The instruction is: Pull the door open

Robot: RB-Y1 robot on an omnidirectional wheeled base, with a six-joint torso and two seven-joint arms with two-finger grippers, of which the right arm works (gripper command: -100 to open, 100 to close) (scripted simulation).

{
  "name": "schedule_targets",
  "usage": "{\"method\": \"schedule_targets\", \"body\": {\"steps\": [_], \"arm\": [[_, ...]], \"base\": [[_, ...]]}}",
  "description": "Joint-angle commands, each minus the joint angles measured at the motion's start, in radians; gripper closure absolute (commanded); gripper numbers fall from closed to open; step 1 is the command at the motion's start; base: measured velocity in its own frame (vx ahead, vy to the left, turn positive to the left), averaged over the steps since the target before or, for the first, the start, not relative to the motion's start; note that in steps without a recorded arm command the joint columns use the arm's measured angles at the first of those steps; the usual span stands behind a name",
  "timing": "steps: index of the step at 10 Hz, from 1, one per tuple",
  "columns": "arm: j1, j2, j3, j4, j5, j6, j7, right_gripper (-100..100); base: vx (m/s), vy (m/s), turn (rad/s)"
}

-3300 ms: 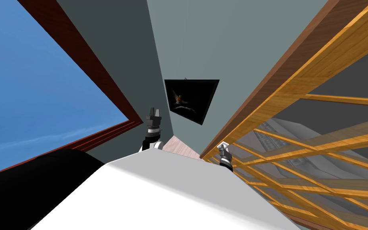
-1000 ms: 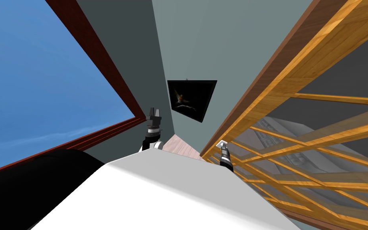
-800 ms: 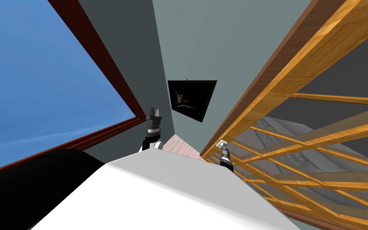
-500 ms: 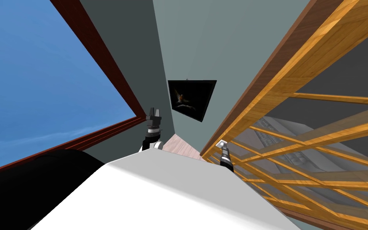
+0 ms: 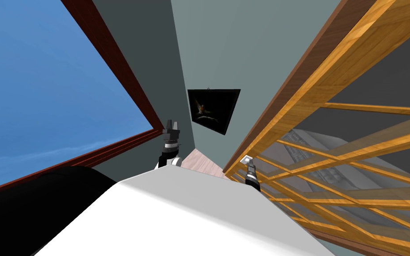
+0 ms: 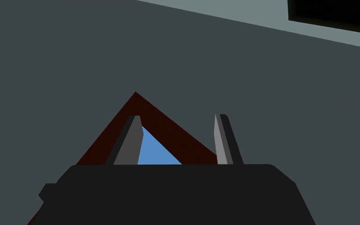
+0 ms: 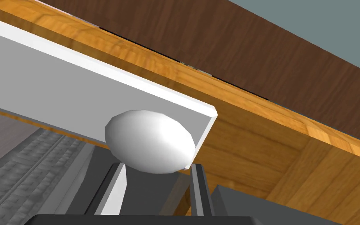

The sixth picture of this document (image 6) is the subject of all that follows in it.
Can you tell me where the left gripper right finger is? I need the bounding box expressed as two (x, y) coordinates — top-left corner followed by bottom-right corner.
(214, 114), (244, 165)

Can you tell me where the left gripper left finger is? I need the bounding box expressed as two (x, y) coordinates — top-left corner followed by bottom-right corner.
(105, 115), (144, 166)

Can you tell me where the black framed picture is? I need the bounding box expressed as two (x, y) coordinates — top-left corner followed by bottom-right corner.
(287, 0), (360, 36)

